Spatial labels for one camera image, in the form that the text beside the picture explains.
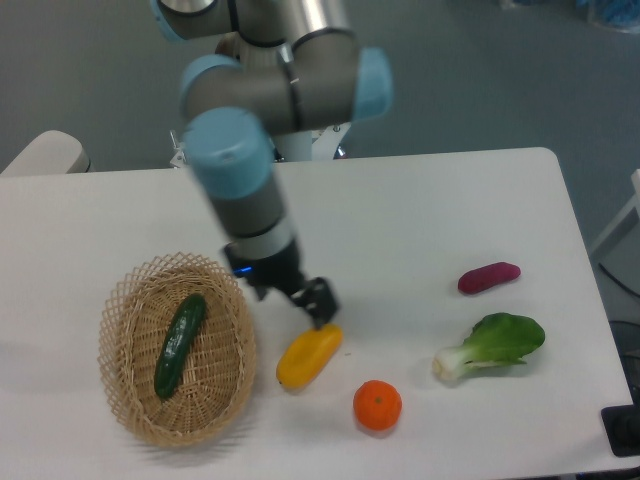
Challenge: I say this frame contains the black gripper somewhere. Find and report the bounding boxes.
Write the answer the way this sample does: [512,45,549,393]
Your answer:
[223,239,339,330]

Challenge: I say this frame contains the green cucumber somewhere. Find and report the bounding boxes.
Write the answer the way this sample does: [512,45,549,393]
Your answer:
[154,293,206,400]

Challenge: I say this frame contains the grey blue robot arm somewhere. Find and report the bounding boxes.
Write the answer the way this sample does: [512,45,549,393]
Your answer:
[151,1,393,328]

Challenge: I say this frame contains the woven wicker basket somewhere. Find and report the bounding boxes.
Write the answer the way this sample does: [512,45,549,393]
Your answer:
[98,252,257,447]

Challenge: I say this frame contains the yellow mango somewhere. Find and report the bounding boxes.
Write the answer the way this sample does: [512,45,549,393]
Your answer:
[276,324,343,390]

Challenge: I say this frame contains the orange tangerine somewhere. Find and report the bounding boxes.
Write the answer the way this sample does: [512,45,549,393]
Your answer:
[352,380,403,431]

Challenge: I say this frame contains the purple sweet potato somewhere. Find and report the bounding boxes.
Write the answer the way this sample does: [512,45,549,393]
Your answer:
[457,262,521,295]

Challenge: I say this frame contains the green bok choy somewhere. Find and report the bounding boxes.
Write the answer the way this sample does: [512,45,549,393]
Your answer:
[432,312,546,382]

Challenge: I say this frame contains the white chair armrest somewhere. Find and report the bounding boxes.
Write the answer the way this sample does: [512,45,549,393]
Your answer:
[1,130,92,178]

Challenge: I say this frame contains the black device at edge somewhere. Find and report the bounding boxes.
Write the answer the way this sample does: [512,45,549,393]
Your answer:
[601,405,639,457]

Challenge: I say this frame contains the white furniture at right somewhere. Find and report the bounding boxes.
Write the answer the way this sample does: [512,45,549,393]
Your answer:
[588,170,639,259]

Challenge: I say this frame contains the black cable on floor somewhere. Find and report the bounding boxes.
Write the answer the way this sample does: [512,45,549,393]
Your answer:
[597,259,640,296]

